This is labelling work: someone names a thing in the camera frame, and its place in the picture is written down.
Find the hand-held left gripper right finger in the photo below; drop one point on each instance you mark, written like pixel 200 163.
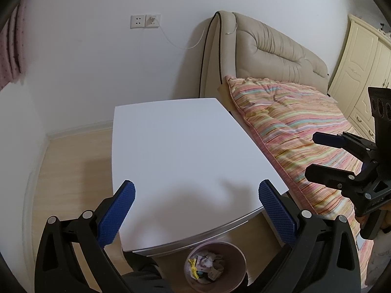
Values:
pixel 276 210

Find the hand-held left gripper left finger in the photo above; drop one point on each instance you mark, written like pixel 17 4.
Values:
pixel 117 212

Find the pink round waste bin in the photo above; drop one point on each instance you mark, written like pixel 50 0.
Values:
pixel 235 256

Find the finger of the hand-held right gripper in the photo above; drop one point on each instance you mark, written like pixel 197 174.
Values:
pixel 323 174
pixel 328 139

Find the white wall socket with plug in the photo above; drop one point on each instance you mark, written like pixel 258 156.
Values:
pixel 153 21

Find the cream wardrobe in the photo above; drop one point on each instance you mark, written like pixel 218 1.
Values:
pixel 357 73

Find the beige padded headboard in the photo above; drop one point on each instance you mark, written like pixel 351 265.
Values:
pixel 268 48

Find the person's left leg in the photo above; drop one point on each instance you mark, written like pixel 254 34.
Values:
pixel 146 274

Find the striped pink quilt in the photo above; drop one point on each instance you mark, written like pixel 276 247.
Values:
pixel 293 128

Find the pink curtain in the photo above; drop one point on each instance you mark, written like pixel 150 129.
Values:
pixel 10 48

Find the yellow hair clip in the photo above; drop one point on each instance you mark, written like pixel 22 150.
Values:
pixel 193 268

